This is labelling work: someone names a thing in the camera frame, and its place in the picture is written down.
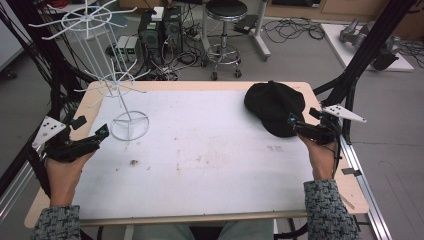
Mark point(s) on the white table mat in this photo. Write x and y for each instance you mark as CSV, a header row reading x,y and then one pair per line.
x,y
206,156

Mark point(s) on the person's left hand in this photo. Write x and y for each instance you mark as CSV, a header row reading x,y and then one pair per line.
x,y
63,180

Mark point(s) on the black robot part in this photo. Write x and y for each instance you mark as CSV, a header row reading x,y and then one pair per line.
x,y
385,58

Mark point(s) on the black computer tower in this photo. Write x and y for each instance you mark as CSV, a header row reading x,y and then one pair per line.
x,y
150,38
172,33

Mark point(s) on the aluminium frame rail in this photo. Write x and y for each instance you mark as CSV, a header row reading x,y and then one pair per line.
x,y
366,193
13,191

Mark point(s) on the black round stool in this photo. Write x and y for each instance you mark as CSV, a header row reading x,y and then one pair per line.
x,y
226,10

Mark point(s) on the small white box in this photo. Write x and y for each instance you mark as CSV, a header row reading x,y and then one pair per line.
x,y
158,13

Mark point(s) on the white floor board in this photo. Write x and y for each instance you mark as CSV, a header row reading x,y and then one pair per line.
x,y
346,58

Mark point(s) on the person's legs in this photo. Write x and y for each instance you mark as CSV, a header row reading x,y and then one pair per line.
x,y
246,230

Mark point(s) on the flat black box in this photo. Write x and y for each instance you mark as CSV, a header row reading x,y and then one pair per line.
x,y
246,24

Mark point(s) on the white table leg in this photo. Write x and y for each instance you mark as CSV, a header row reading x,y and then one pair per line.
x,y
261,33

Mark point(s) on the grey tape piece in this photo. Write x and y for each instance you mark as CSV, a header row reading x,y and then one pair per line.
x,y
351,172

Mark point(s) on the white power supply box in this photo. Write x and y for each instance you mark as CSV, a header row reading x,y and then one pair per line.
x,y
132,48
121,46

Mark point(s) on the black cap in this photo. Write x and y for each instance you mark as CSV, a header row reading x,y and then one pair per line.
x,y
271,101

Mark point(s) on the grey robot part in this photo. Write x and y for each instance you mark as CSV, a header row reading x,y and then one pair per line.
x,y
353,33

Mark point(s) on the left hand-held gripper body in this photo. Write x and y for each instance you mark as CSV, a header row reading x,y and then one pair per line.
x,y
71,150

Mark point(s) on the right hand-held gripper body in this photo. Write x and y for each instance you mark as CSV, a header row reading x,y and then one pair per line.
x,y
316,133

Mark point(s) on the person's right hand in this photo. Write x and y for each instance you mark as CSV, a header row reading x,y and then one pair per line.
x,y
321,161

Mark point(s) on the black metal stand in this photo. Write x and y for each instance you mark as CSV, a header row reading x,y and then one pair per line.
x,y
43,50
363,55

